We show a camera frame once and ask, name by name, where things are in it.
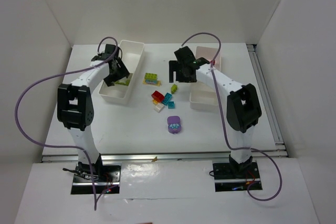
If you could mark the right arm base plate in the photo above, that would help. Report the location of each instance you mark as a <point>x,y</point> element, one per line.
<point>226,180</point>

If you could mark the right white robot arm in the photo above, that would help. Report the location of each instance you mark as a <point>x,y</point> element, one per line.
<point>239,105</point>

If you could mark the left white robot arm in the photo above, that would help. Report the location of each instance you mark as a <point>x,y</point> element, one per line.
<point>75,107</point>

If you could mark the right white divided bin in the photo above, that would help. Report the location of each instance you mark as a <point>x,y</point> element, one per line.
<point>202,93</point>

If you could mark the white divided bin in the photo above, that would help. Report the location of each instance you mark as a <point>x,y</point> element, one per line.
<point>202,93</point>
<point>117,87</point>

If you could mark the purple flower lego box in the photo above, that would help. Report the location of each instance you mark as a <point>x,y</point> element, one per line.
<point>174,124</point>

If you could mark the green 2x3 lego brick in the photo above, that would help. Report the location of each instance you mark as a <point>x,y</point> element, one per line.
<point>123,82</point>

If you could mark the small green lego brick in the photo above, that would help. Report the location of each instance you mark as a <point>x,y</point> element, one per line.
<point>173,88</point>

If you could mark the teal 2x2 lego brick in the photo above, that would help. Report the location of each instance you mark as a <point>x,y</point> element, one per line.
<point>171,105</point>

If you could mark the aluminium rail front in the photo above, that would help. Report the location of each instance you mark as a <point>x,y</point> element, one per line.
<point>141,157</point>

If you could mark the teal 2x4 lego brick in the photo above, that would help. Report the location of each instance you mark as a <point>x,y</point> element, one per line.
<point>166,99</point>

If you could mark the left white divided bin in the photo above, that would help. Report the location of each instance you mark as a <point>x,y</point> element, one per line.
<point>117,87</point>

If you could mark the white lego brick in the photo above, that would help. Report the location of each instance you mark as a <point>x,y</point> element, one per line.
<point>159,107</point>

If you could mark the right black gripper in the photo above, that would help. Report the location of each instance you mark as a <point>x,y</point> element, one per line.
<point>176,70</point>

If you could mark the green 2x4 lego brick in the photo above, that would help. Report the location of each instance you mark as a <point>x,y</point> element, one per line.
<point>151,77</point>

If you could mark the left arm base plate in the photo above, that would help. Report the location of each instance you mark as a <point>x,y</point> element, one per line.
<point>108,181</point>

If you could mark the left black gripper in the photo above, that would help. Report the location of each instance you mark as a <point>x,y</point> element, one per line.
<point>115,76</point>

